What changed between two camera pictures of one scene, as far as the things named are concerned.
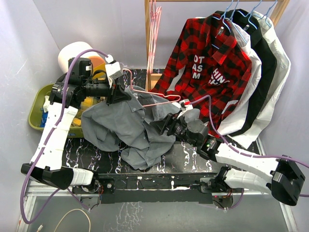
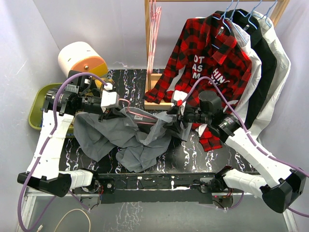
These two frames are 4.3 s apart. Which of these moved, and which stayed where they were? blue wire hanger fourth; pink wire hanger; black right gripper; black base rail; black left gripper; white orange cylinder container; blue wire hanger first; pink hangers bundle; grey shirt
Moved: grey shirt; black right gripper; black left gripper; pink wire hanger
Stayed: blue wire hanger first; pink hangers bundle; white orange cylinder container; black base rail; blue wire hanger fourth
